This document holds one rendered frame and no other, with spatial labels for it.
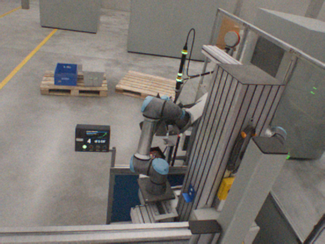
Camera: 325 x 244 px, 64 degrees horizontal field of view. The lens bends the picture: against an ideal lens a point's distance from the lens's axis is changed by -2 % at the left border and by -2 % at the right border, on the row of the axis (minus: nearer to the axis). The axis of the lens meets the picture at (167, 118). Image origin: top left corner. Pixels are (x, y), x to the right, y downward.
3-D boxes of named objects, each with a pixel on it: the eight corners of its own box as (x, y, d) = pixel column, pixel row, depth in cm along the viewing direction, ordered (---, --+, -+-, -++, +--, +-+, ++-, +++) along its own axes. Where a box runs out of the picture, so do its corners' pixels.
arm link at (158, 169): (164, 186, 178) (168, 171, 171) (145, 180, 179) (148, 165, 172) (168, 174, 188) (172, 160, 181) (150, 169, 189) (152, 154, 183)
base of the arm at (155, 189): (169, 194, 185) (172, 183, 180) (148, 197, 180) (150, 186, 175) (162, 179, 197) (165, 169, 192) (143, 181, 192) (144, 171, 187)
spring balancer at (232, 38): (225, 43, 276) (221, 44, 271) (230, 28, 268) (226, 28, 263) (238, 49, 267) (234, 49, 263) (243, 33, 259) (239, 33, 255)
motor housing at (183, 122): (172, 124, 283) (164, 117, 276) (188, 110, 278) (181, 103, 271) (176, 136, 264) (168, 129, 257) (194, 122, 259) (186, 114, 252)
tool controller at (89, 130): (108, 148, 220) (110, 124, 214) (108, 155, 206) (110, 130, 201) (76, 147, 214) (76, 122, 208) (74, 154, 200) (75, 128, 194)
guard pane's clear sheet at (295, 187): (201, 84, 383) (219, 11, 332) (305, 242, 173) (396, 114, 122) (200, 84, 382) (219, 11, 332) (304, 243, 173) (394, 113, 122)
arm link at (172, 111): (183, 104, 164) (186, 108, 212) (166, 99, 165) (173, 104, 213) (178, 122, 164) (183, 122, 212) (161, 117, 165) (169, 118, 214)
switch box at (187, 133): (194, 151, 305) (198, 135, 294) (181, 150, 301) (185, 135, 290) (192, 146, 312) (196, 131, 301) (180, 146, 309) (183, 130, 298)
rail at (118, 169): (205, 172, 252) (208, 165, 248) (207, 175, 249) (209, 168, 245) (109, 171, 231) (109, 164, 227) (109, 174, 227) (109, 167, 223)
